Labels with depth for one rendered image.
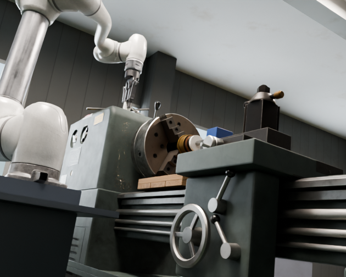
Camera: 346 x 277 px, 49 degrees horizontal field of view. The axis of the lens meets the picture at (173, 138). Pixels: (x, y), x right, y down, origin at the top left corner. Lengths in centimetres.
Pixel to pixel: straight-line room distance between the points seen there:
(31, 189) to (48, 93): 354
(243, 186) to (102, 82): 416
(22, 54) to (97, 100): 338
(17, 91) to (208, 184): 80
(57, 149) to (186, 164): 45
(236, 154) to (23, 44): 96
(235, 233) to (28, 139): 70
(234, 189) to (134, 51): 124
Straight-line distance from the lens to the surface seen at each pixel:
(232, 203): 91
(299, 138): 711
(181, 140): 156
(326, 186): 87
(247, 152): 85
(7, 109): 141
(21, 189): 117
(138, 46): 202
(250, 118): 116
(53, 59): 482
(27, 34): 156
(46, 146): 125
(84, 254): 164
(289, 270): 411
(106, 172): 166
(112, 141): 169
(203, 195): 100
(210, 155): 95
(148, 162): 158
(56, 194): 119
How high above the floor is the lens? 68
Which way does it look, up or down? 15 degrees up
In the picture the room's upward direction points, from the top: 8 degrees clockwise
